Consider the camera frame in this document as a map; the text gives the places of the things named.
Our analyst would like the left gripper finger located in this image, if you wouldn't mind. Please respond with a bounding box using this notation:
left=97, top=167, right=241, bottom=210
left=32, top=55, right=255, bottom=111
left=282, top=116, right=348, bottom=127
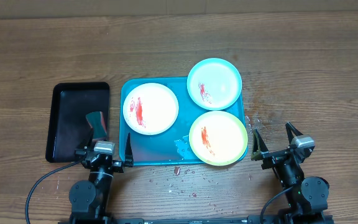
left=78, top=128, right=94, bottom=150
left=124, top=133, right=134, bottom=167

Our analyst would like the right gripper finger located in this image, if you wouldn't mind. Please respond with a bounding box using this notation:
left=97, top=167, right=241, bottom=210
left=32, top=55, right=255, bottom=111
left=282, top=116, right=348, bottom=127
left=285, top=122, right=303, bottom=146
left=251, top=129, right=269, bottom=161

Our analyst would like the green and red sponge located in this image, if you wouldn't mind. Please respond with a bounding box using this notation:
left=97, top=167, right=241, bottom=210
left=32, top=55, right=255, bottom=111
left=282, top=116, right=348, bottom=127
left=86, top=111, right=108, bottom=140

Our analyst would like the yellow green plate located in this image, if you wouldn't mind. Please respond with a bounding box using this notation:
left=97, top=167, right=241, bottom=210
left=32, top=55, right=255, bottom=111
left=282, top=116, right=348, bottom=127
left=189, top=111, right=248, bottom=166

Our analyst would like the white plate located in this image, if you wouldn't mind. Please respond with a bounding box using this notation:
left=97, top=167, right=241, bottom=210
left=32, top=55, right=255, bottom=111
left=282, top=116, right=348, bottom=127
left=122, top=83, right=179, bottom=135

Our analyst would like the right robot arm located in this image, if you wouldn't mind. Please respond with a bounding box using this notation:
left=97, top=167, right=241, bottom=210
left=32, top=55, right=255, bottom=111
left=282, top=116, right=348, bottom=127
left=247, top=122, right=334, bottom=224

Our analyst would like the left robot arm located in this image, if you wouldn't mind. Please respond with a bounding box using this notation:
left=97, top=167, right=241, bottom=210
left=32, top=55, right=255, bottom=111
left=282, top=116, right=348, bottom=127
left=68, top=129, right=134, bottom=224

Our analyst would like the black plastic tray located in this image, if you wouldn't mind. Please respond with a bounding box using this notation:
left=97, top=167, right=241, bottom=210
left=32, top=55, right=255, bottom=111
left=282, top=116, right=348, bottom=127
left=45, top=82, right=110, bottom=163

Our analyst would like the teal plastic tray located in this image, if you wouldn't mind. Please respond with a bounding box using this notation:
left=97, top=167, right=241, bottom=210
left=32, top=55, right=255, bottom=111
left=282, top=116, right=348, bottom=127
left=119, top=77, right=245, bottom=166

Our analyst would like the light blue plate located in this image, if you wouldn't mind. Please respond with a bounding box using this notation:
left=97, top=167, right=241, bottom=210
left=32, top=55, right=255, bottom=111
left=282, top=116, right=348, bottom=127
left=186, top=58, right=242, bottom=110

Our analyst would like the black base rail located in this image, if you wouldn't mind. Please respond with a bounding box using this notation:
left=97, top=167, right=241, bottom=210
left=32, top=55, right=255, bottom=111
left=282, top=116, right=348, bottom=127
left=57, top=214, right=335, bottom=224

